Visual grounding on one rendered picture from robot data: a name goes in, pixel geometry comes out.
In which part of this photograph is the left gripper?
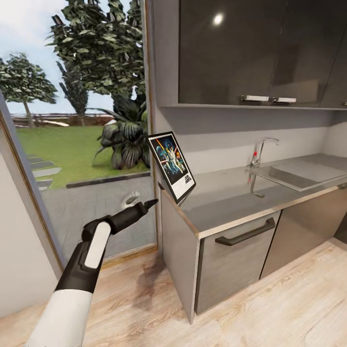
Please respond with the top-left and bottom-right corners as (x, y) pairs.
(119, 200), (158, 229)

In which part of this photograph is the poster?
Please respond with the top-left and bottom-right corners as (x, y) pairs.
(145, 131), (196, 203)

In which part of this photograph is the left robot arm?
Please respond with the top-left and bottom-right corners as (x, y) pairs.
(23, 191), (158, 347)

